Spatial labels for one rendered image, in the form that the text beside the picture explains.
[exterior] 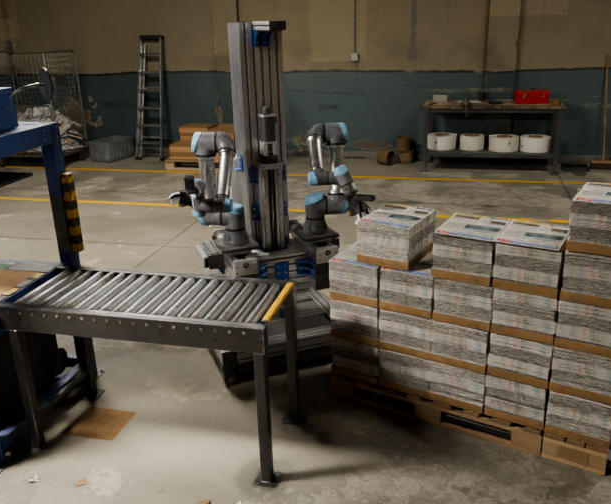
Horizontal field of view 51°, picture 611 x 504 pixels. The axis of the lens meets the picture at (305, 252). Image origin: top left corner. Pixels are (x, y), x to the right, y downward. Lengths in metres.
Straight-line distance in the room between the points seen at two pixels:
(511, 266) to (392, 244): 0.59
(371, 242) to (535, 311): 0.85
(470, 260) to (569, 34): 6.92
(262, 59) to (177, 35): 6.92
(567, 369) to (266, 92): 2.15
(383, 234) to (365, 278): 0.27
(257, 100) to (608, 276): 2.06
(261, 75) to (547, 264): 1.86
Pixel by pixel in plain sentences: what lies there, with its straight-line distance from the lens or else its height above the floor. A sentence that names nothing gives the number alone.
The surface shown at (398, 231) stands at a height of 1.04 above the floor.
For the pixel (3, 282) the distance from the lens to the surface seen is 3.66.
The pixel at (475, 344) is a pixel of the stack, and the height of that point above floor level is 0.53.
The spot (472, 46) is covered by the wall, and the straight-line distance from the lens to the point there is 9.69.
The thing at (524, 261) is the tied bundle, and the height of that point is 0.98.
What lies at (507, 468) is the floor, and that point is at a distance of 3.36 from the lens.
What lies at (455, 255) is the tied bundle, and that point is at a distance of 3.13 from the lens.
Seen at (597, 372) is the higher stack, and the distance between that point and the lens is 3.18.
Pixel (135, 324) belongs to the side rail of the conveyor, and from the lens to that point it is 2.99.
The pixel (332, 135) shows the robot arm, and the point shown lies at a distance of 3.80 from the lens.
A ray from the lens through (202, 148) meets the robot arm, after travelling 3.61.
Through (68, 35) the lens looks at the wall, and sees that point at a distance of 11.56.
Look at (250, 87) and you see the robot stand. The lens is 3.76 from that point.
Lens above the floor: 2.03
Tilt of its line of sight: 20 degrees down
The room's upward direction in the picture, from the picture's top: 2 degrees counter-clockwise
